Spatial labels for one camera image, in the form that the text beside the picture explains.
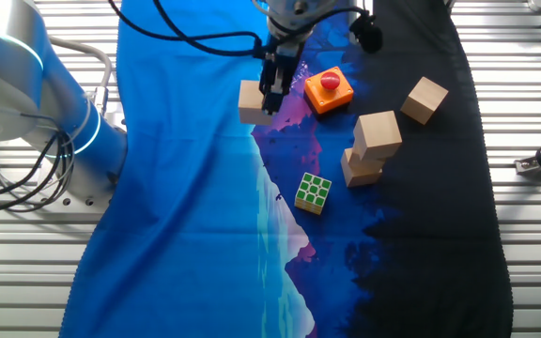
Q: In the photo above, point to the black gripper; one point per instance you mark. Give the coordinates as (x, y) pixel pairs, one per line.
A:
(282, 54)

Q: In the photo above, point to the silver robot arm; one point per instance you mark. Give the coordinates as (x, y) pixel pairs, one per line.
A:
(17, 94)

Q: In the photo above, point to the orange square base block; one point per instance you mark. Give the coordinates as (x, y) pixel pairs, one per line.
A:
(317, 96)

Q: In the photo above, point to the Rubik's cube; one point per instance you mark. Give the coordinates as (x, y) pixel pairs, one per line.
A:
(313, 190)

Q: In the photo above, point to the blue mountain print cloth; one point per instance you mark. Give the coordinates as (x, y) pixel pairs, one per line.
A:
(181, 188)

